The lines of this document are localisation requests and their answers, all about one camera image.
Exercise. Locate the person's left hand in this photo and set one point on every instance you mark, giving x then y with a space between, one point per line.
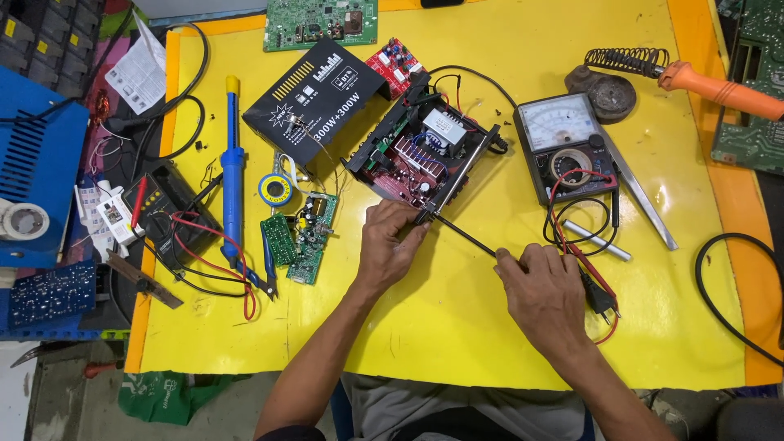
383 245

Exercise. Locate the person's right hand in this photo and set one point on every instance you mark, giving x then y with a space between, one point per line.
545 294

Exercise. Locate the black shaft screwdriver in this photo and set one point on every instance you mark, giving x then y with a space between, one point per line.
465 236

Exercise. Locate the black amplifier chassis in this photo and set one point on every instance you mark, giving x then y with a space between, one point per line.
416 159

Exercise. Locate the red multimeter probe lead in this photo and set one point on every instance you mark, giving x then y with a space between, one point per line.
591 269

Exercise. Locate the black power plug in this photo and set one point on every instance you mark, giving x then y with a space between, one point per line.
597 297

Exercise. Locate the long green circuit board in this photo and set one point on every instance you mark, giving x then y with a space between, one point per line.
313 239

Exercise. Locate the silver metal rod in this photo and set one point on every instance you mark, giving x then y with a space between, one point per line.
597 240

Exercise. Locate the yellow work mat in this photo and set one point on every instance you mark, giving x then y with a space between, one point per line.
441 331

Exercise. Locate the green perforated circuit board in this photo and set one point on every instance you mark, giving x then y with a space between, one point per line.
279 239

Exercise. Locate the black multimeter probe lead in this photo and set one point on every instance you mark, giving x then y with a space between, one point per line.
614 208

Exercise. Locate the metal tweezers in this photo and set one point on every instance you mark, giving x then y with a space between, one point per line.
637 187

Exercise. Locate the black analog multimeter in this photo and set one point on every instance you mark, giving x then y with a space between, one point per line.
560 141

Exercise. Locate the black amplifier cover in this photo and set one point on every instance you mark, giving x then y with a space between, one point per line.
318 98

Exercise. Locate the blue desoldering pump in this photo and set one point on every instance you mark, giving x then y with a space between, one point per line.
233 177

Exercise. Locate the person's grey shorts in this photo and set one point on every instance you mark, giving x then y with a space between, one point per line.
429 410

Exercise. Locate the small red circuit board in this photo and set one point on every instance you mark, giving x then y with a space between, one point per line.
395 64

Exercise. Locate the coil soldering iron stand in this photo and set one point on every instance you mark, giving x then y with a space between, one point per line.
606 92

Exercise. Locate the black digital multimeter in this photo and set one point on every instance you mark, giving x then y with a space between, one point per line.
171 208

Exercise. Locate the large green circuit board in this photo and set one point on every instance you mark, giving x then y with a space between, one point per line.
318 24

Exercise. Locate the brown flat metal tool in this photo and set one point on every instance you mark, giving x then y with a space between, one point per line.
144 279

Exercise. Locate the green plastic bag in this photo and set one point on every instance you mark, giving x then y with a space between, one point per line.
171 395

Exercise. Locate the small white labelled box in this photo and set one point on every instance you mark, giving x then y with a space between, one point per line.
116 217

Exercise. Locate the green circuit board with heatsink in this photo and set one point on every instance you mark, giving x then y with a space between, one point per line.
750 104

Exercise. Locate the white printed paper sheet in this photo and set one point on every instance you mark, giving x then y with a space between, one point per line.
138 73

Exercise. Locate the blue circuit board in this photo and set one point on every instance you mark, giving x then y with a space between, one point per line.
52 295

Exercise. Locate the blue metal device case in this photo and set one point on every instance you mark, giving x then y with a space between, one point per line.
43 165

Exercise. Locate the grey metal hand tool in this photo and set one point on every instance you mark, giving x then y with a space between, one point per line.
43 354

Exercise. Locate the white tape roll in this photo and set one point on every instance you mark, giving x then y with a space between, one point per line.
23 220

